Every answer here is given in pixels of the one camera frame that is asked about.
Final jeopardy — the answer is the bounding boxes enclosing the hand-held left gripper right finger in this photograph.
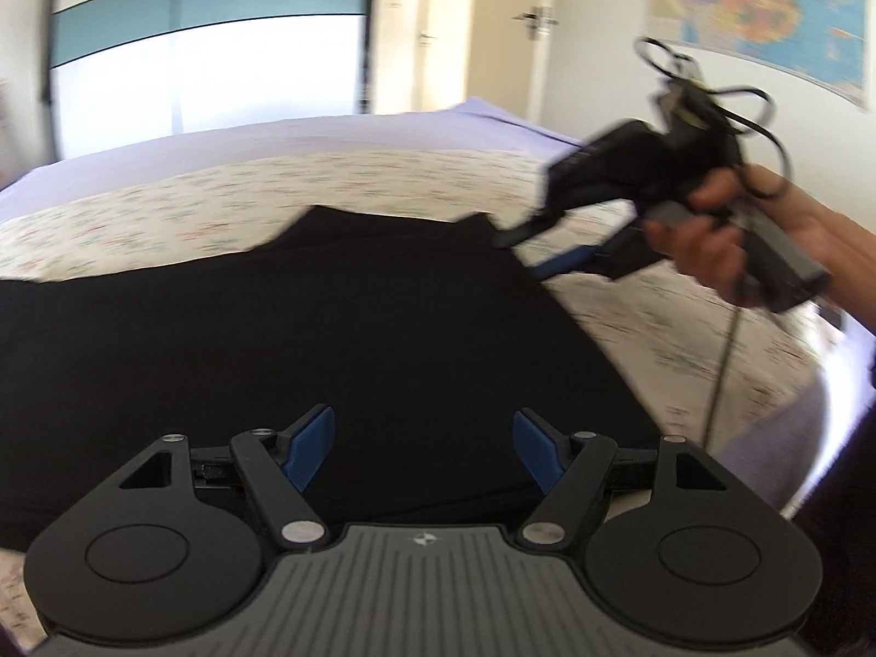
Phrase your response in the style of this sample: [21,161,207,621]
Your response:
[512,408,730,549]

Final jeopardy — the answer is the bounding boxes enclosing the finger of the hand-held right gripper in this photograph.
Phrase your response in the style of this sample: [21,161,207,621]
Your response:
[529,245,618,283]
[493,211,570,251]

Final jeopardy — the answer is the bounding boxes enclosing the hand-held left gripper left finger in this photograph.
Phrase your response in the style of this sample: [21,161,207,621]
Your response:
[118,404,336,552]

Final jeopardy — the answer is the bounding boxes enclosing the black pants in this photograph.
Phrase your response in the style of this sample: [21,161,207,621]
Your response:
[0,205,662,552]

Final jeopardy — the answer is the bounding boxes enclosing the person's right forearm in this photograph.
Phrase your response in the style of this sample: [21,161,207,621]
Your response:
[806,209,876,338]

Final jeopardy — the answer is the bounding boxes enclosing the person's right hand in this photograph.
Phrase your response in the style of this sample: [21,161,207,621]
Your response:
[646,164,823,308]

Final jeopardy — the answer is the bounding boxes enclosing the cream door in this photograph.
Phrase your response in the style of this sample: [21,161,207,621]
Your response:
[472,0,563,128]

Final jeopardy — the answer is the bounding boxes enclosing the floral printed blanket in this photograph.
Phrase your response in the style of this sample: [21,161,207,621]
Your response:
[0,147,831,631]

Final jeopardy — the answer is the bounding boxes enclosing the person's dark clothing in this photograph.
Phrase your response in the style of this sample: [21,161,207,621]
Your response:
[780,326,876,657]

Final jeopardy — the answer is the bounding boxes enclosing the lilac bed sheet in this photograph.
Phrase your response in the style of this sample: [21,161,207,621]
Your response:
[0,97,851,516]

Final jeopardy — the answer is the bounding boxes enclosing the white sliding wardrobe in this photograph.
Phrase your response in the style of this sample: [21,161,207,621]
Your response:
[41,0,379,166]

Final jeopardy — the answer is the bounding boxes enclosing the dark door handle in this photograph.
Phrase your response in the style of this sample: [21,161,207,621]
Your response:
[512,5,560,39]

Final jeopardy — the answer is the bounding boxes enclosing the black cable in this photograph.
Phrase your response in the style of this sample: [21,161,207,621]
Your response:
[635,36,796,454]

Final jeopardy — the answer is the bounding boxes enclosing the wall map poster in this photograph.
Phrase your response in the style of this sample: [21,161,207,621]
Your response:
[650,0,876,112]

